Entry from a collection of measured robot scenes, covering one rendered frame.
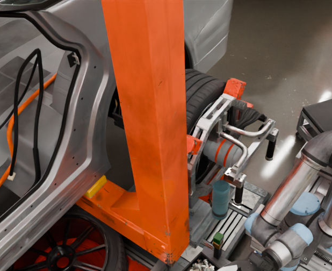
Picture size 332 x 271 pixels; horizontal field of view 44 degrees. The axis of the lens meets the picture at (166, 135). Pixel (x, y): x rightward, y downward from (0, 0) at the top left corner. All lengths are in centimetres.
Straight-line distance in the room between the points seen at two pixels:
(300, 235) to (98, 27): 109
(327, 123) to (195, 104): 143
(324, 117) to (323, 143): 173
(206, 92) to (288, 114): 176
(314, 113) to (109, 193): 166
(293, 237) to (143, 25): 79
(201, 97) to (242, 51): 239
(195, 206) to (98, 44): 130
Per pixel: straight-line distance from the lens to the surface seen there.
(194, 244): 259
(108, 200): 215
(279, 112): 359
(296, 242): 138
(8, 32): 287
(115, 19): 114
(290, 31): 461
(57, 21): 162
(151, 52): 111
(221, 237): 203
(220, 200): 212
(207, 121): 185
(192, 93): 191
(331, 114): 316
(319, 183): 221
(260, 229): 149
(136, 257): 243
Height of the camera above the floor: 242
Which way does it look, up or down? 46 degrees down
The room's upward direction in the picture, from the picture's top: 5 degrees counter-clockwise
